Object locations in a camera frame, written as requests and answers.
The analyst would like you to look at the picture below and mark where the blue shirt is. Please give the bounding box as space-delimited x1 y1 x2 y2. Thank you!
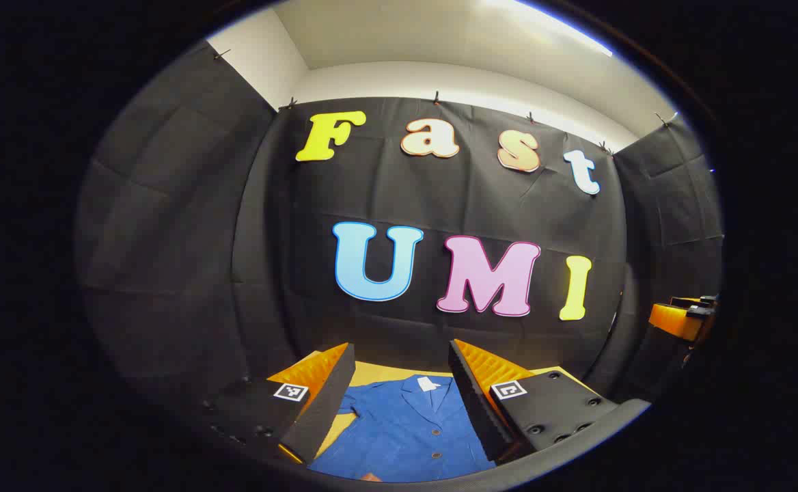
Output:
309 374 497 483

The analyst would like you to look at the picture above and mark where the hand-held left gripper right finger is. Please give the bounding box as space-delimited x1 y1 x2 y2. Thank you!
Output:
448 339 651 464

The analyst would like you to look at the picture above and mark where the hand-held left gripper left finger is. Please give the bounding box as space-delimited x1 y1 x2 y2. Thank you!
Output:
197 343 357 465

